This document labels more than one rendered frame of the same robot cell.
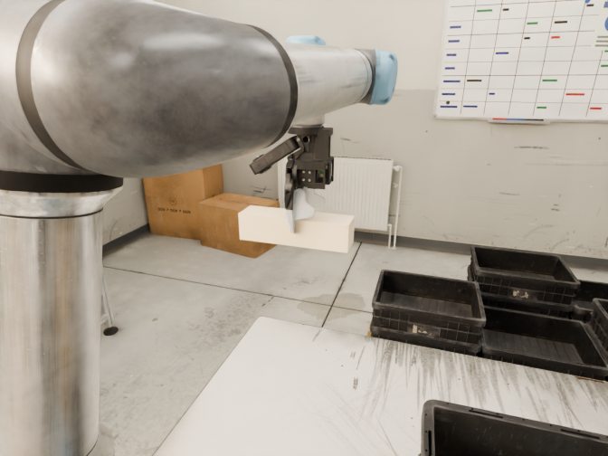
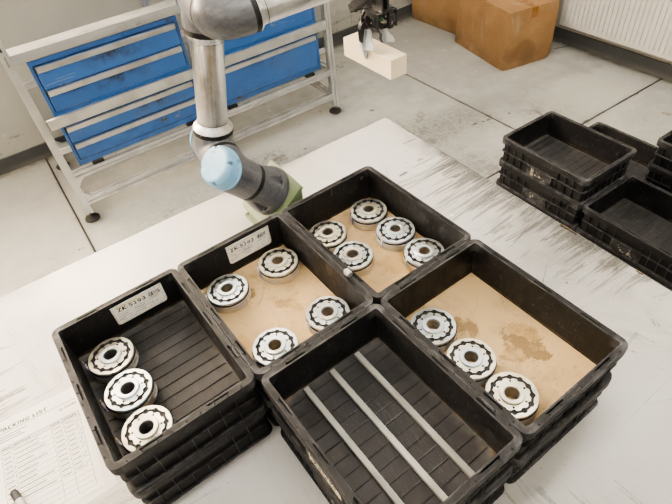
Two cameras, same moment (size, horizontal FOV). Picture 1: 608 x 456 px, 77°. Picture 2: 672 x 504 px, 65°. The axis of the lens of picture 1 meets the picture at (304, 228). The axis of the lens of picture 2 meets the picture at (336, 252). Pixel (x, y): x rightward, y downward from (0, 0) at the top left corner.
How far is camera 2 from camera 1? 1.15 m
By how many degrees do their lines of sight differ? 42
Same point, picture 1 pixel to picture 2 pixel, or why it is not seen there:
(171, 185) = not seen: outside the picture
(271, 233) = (358, 56)
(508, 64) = not seen: outside the picture
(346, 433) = not seen: hidden behind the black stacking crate
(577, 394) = (541, 231)
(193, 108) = (221, 27)
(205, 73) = (223, 18)
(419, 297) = (578, 149)
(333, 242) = (384, 70)
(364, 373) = (414, 171)
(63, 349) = (210, 87)
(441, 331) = (552, 180)
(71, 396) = (213, 103)
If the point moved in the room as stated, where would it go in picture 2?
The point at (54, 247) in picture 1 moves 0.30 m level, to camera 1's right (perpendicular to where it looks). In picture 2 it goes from (205, 54) to (294, 80)
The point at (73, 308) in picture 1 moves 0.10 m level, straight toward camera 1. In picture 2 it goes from (212, 75) to (204, 93)
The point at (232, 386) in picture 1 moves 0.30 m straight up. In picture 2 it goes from (335, 151) to (326, 75)
